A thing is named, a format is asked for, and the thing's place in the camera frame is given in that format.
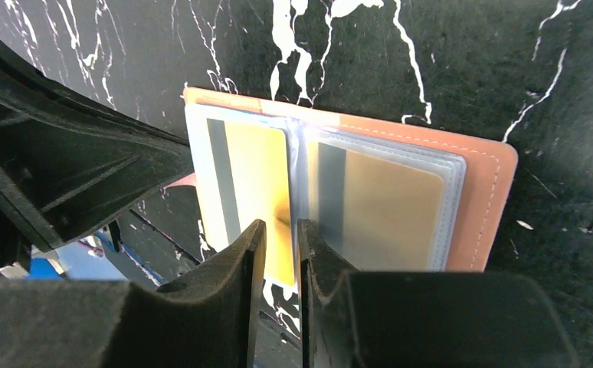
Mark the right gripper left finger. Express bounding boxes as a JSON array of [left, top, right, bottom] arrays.
[[0, 219, 267, 367]]

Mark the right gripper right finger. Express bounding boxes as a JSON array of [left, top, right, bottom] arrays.
[[297, 220, 580, 367]]

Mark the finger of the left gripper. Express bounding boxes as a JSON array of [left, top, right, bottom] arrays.
[[0, 41, 192, 248]]

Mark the gold credit card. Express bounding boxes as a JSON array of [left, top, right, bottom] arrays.
[[307, 142, 445, 271]]

